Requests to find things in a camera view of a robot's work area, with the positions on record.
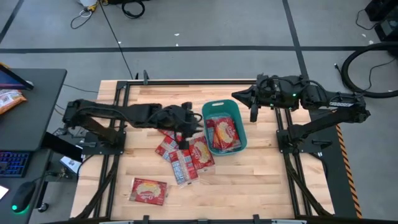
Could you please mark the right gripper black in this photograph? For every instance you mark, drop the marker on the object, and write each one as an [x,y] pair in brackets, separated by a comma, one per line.
[267,91]

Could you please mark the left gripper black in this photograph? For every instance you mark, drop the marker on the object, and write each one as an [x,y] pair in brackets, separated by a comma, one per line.
[183,119]

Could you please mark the teal plastic basket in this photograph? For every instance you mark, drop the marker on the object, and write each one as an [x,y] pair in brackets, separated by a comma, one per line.
[224,109]

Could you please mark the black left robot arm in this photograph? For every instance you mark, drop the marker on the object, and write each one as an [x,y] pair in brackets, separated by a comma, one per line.
[140,115]

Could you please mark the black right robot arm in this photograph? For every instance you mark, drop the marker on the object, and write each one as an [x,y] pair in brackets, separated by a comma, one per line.
[317,93]

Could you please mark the black mat with hazard stripe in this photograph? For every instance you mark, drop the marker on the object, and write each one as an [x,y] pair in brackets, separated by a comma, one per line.
[335,174]

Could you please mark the white small box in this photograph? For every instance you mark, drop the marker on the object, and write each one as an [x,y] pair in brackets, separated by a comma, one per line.
[71,164]

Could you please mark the black equipment case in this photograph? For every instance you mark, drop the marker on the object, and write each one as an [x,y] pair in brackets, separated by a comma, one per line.
[385,18]

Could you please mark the black desk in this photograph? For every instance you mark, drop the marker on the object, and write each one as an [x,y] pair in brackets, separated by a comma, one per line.
[31,118]

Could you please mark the white floor object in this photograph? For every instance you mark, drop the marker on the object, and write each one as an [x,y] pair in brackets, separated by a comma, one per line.
[88,3]

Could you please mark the black caster wheel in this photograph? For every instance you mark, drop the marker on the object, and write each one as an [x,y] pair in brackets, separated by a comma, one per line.
[43,207]

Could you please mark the backlit black keyboard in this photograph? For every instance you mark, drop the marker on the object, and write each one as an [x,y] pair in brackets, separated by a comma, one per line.
[14,163]

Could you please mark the black computer mouse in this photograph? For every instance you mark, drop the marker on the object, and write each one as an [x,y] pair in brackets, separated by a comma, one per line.
[23,196]

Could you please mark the orange snack bag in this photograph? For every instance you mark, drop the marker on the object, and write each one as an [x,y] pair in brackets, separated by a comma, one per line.
[9,99]

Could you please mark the tilted computer screen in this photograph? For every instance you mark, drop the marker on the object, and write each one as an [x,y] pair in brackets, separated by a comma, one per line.
[9,81]

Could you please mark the white paper sheet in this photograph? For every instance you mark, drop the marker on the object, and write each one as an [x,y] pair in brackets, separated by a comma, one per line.
[2,192]

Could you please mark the black aluminium table frame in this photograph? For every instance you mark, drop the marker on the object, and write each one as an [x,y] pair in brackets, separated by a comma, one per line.
[217,82]

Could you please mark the black frame clamp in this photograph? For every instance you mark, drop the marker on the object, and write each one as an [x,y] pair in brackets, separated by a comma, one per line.
[145,77]

